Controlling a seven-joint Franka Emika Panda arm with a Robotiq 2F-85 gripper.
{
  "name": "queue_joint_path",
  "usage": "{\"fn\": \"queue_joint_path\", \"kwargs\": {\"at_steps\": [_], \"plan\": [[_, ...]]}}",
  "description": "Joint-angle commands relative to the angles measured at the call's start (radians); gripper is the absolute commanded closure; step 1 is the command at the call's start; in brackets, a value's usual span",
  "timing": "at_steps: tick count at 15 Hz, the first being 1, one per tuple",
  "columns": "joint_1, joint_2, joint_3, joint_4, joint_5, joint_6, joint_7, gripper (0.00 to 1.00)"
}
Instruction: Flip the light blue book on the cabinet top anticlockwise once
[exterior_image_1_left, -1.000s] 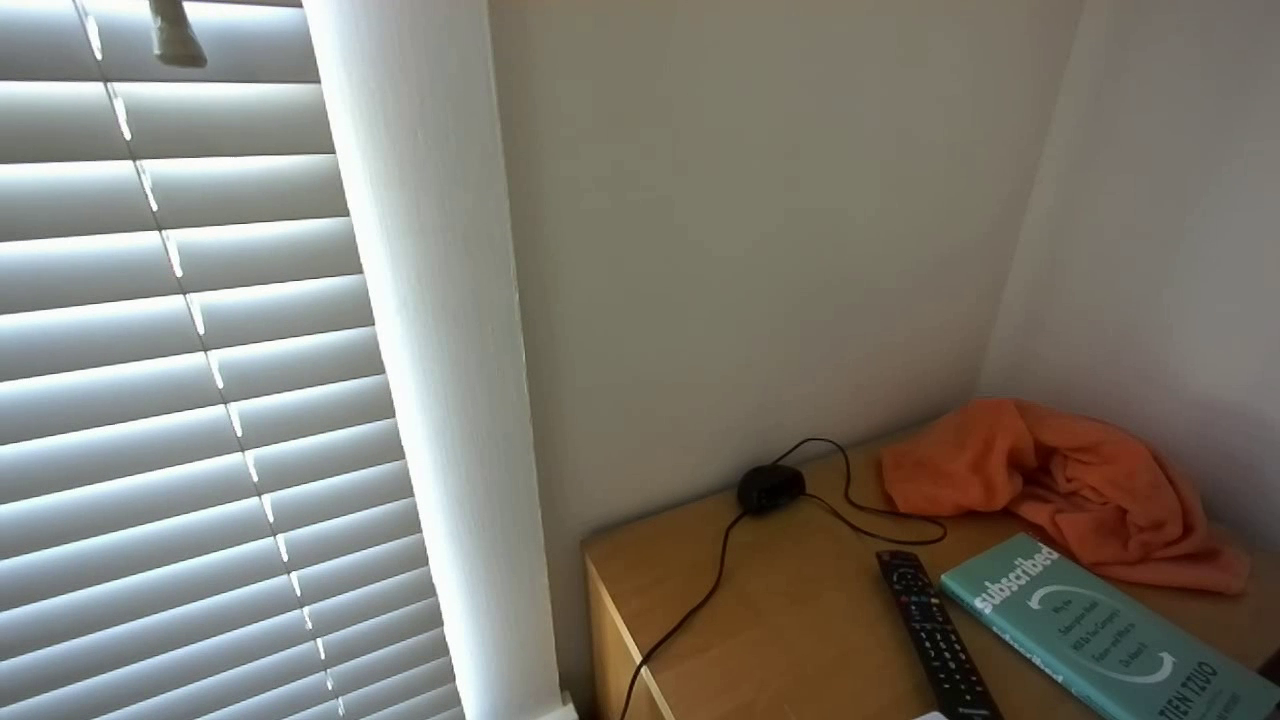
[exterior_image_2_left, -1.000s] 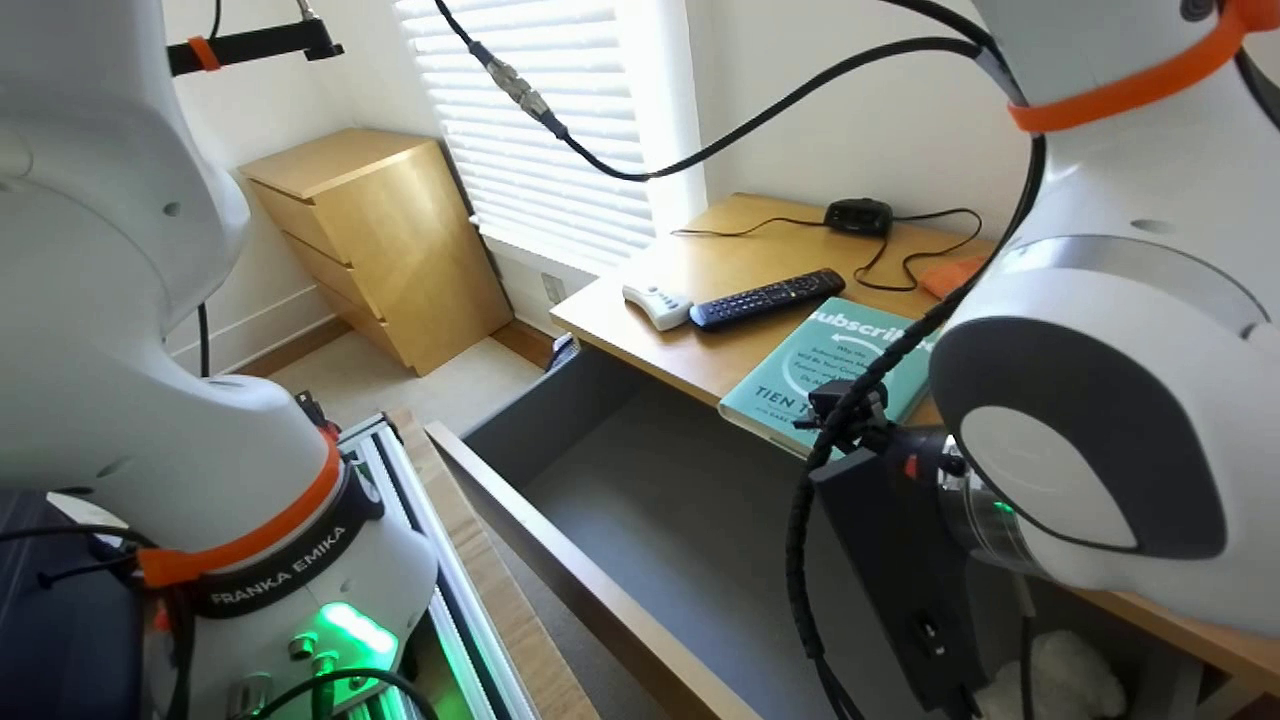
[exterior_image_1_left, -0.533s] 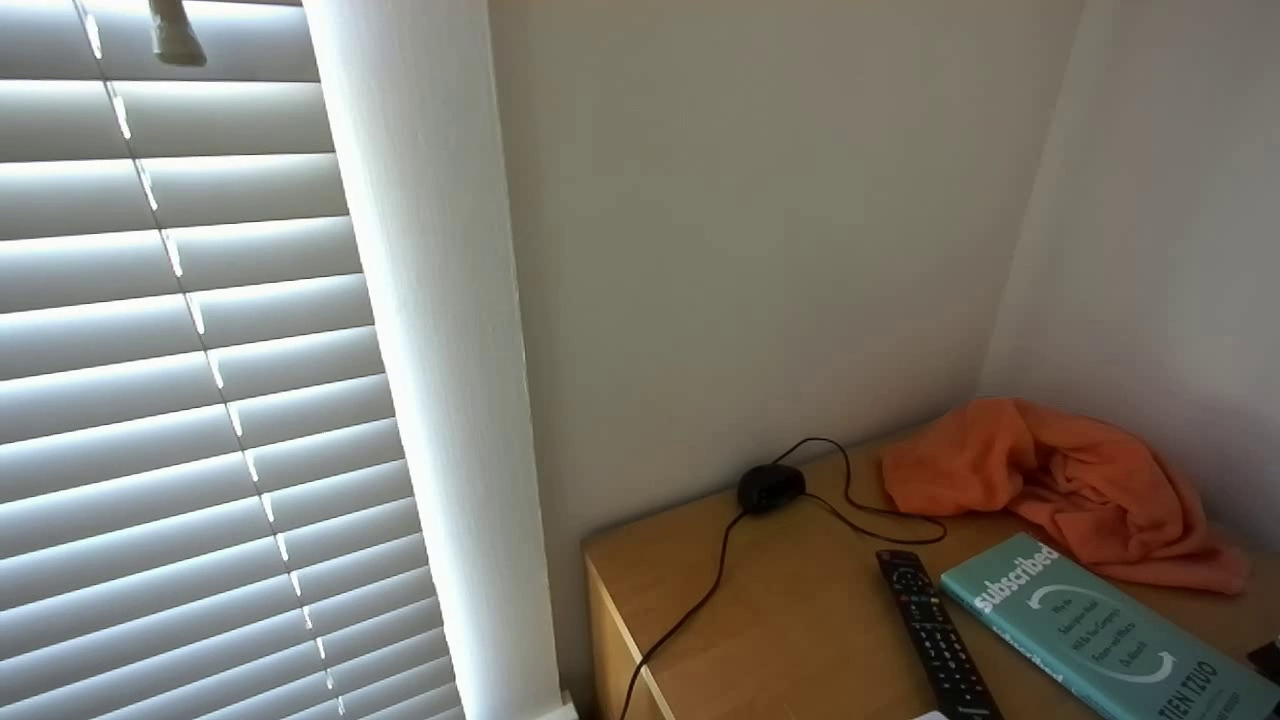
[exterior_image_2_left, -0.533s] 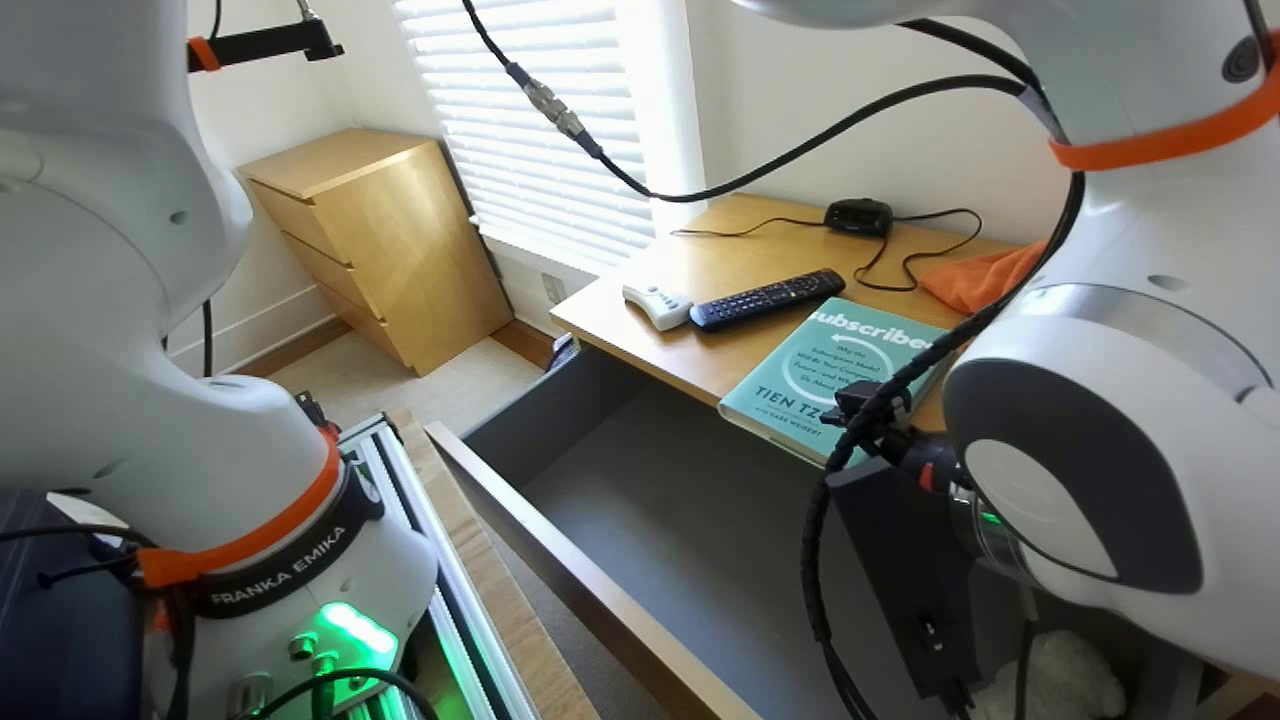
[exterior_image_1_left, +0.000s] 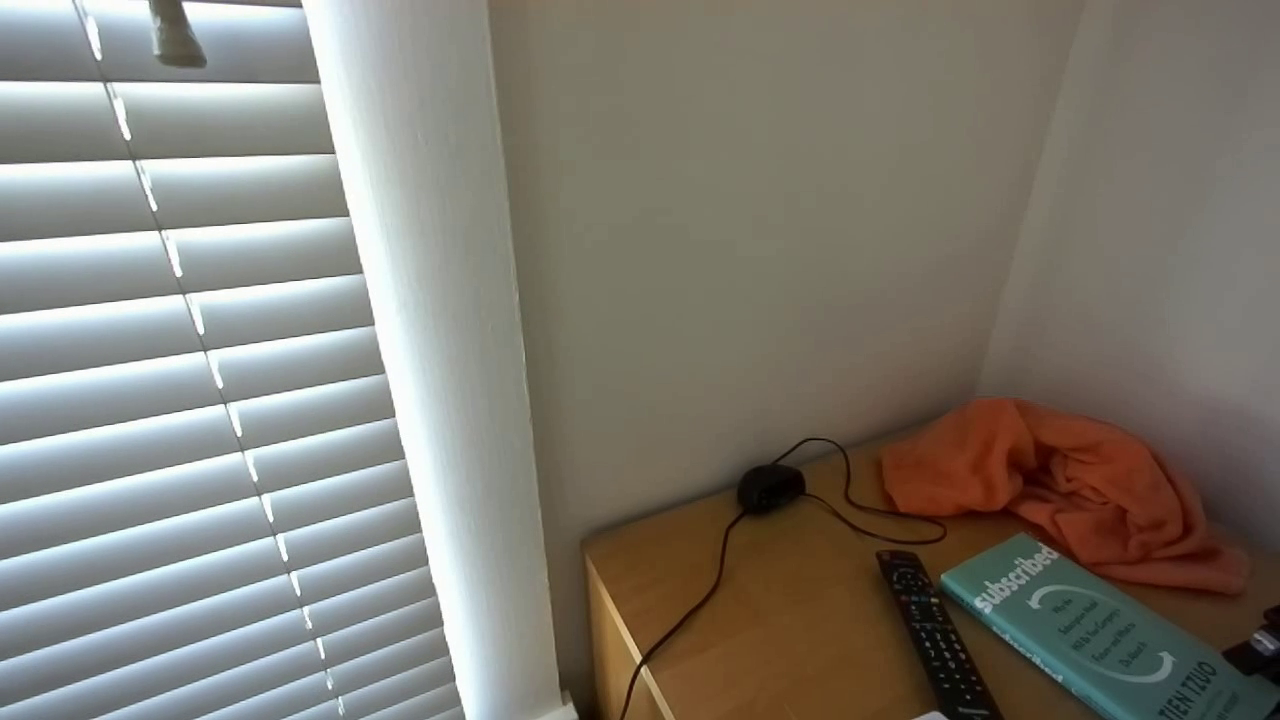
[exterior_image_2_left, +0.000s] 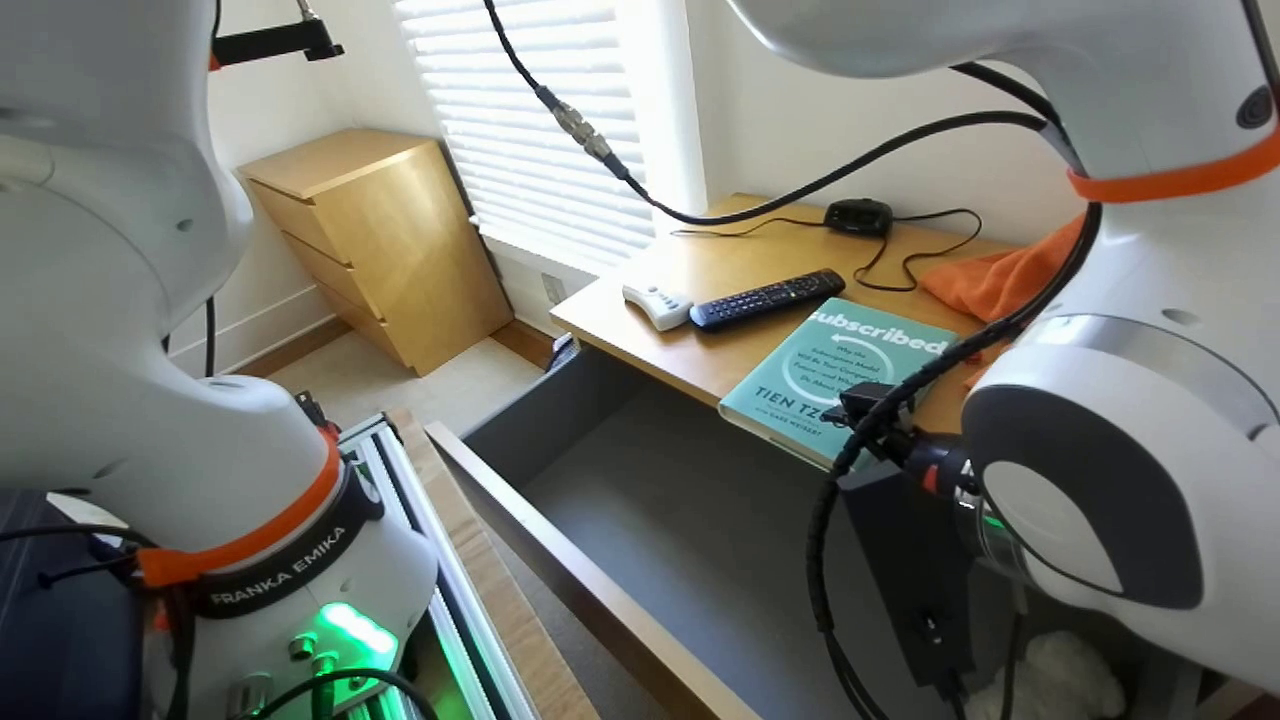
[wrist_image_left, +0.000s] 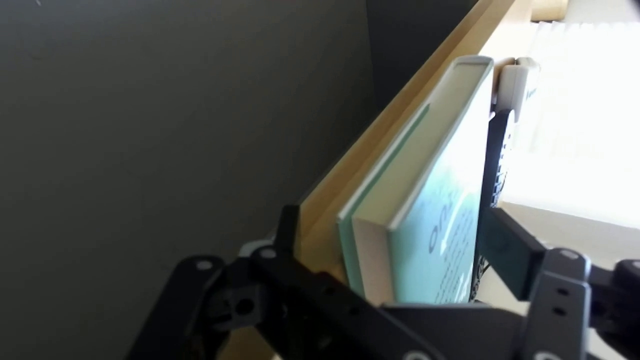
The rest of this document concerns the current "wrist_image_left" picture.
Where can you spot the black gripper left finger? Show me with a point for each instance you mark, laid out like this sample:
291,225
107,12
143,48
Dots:
313,307

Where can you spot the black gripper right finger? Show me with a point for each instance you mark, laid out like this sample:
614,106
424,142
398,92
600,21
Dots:
572,313

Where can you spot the light blue book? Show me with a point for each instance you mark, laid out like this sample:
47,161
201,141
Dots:
433,201

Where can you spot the light wooden cabinet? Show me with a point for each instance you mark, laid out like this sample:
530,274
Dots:
373,152

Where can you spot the white slatted window blind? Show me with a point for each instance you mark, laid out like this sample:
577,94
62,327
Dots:
586,121

